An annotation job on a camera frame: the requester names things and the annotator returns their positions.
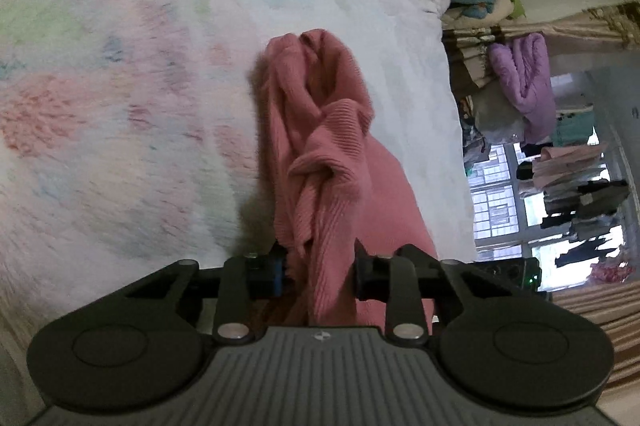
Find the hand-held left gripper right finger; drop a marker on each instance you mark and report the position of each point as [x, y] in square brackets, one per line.
[367, 278]

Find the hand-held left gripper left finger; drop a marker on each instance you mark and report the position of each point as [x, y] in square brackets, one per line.
[278, 276]

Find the pink turtleneck sweater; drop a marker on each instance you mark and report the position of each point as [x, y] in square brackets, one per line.
[350, 166]

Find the dark hanging clothes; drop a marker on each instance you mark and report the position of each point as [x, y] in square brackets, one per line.
[590, 206]

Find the window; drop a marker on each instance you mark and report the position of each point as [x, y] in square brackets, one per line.
[492, 211]

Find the pink floral cloth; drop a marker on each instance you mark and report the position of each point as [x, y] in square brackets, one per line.
[612, 271]

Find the beige striped curtain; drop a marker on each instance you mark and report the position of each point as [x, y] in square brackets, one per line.
[600, 331]

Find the pale pink hanging garment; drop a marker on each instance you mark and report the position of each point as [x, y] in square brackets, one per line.
[565, 166]

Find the teal hanging garment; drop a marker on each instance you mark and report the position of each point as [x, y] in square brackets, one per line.
[575, 131]

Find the purple hanging garment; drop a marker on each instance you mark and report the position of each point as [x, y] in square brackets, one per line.
[530, 76]

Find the floral fleece blanket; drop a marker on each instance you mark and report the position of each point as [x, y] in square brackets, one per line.
[125, 81]

